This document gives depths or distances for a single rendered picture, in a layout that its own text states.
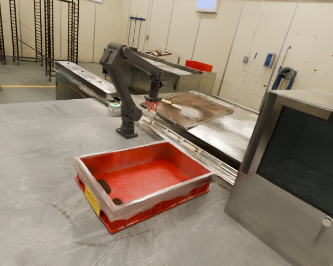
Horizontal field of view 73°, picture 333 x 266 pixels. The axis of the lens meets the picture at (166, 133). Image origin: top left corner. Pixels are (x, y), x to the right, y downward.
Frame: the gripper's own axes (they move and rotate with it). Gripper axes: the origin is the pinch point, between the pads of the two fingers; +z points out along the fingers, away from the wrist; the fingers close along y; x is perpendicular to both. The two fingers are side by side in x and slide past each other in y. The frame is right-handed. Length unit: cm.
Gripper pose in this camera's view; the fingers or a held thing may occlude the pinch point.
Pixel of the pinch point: (151, 110)
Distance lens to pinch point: 151.6
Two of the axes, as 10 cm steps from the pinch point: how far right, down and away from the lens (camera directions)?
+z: -1.7, 9.0, 3.9
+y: -7.5, 1.4, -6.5
